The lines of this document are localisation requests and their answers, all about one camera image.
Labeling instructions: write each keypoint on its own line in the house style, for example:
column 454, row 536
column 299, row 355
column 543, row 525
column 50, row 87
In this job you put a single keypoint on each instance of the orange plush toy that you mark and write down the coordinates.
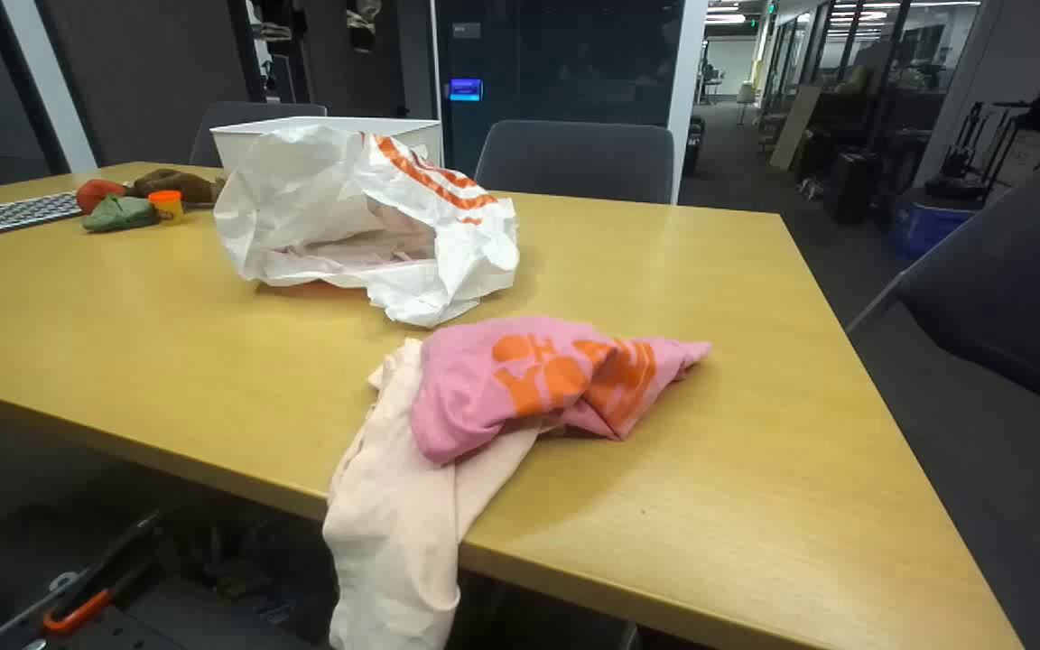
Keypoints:
column 91, row 193

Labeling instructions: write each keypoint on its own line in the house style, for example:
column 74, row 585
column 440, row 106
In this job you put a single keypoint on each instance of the blue bin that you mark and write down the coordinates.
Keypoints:
column 922, row 226

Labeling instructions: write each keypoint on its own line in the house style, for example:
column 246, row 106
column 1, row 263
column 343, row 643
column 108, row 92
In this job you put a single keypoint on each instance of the white storage box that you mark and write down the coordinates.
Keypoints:
column 417, row 130

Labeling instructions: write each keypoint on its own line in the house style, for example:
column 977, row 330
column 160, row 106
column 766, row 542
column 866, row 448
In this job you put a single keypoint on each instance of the pale peach garment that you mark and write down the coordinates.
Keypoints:
column 393, row 523

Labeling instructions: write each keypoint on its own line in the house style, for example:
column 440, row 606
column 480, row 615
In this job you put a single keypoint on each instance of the grey office chair centre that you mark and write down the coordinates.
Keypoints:
column 598, row 160

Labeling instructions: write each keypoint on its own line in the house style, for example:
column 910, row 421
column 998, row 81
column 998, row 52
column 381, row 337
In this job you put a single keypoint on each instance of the white orange plastic bag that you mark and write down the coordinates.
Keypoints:
column 310, row 201

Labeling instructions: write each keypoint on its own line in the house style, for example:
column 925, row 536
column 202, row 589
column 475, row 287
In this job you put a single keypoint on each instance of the black orange tool under table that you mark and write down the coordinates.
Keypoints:
column 80, row 597

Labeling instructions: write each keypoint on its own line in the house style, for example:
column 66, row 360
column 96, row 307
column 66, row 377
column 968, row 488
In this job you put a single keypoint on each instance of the white computer keyboard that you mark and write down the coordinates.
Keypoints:
column 35, row 212

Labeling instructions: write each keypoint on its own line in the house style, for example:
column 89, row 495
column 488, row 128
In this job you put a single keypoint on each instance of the green plush toy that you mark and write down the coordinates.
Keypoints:
column 119, row 216

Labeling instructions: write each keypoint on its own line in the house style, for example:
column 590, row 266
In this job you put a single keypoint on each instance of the small orange toy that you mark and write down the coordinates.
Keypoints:
column 166, row 204

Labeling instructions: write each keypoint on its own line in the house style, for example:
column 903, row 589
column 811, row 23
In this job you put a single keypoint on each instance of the brown plush toy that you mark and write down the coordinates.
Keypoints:
column 188, row 187

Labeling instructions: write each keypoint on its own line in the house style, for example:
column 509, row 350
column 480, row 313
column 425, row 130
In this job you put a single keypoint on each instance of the dark grey chair right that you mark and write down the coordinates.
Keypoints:
column 977, row 297

